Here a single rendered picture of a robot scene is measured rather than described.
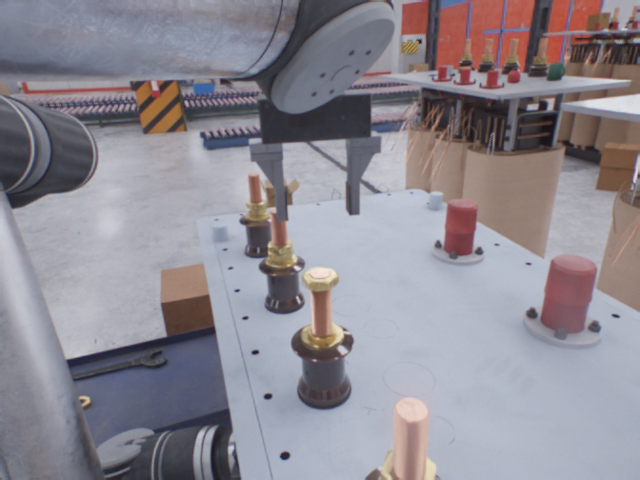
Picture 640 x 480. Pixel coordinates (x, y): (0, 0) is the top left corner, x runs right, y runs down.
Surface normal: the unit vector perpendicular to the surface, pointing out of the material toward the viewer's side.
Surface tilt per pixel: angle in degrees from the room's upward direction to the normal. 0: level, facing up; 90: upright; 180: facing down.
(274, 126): 90
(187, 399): 0
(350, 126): 90
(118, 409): 0
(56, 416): 71
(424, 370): 0
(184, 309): 90
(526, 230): 90
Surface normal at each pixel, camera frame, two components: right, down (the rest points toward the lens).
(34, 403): 0.59, -0.04
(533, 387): -0.04, -0.91
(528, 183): 0.29, 0.38
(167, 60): 0.52, 0.85
